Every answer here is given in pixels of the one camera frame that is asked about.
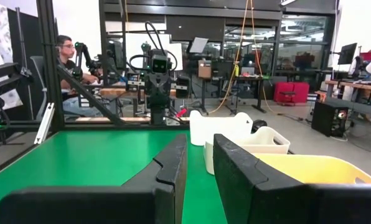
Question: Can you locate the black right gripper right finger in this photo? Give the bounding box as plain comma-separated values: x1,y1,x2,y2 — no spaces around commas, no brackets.
212,133,371,224

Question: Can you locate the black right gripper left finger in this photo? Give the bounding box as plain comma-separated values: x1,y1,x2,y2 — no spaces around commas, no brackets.
0,133,188,224

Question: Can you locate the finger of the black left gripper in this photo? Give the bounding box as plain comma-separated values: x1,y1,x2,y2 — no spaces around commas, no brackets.
157,76,172,108
145,76,159,108

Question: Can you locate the cardboard box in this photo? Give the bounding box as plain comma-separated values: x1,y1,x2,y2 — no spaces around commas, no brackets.
197,59,213,79

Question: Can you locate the white tilted panel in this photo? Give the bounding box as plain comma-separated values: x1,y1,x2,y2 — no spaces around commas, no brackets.
188,37,210,54

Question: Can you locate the white board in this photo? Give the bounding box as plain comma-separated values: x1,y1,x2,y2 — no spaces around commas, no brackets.
124,32,184,72

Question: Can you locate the orange plastic bin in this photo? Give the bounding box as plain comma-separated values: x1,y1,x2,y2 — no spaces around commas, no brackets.
252,152,371,185

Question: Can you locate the green table mat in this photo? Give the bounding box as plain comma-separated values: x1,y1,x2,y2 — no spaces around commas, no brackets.
0,129,228,224

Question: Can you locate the white plastic bin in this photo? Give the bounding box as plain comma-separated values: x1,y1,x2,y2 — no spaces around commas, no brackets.
189,110,254,146

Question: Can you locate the light grey plastic bin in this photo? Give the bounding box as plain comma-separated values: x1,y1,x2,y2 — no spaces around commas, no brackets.
204,126,291,175

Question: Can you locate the black table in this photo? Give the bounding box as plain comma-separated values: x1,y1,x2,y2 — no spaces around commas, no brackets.
233,75,269,114

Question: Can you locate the person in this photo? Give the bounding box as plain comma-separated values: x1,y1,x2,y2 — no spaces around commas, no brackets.
54,34,103,118

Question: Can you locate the silver aluminium bar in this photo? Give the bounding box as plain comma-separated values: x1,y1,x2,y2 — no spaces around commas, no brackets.
34,102,55,146

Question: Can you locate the black computer tower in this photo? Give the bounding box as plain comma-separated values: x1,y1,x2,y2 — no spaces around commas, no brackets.
311,101,350,139

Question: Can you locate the red cabinet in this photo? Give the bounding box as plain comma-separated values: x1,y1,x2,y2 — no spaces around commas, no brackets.
273,81,310,104

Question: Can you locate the wooden desk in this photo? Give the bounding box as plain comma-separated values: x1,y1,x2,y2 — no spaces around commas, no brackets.
324,80,371,103

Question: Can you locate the black monitor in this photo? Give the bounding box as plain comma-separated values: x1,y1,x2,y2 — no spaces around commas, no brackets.
337,42,359,66

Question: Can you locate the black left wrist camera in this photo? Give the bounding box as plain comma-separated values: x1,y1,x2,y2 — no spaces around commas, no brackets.
150,55,170,75

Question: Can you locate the yellow hanging cable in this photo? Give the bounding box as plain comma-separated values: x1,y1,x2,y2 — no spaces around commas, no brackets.
209,0,278,115

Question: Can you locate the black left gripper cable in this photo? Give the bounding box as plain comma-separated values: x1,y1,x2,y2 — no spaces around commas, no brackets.
129,21,179,73

